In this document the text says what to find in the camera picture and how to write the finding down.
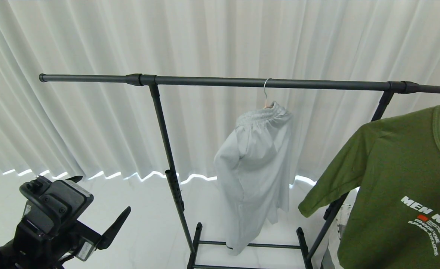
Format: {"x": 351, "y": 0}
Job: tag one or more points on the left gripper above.
{"x": 81, "y": 243}

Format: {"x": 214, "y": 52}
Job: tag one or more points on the pale grey shorts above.
{"x": 253, "y": 168}

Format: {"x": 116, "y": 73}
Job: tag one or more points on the pink clothes hanger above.
{"x": 266, "y": 102}

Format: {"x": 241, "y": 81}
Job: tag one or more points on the green garment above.
{"x": 391, "y": 168}

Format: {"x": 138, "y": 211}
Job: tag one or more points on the black clothes rack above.
{"x": 205, "y": 80}

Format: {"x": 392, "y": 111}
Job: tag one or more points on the white laundry basket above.
{"x": 345, "y": 220}

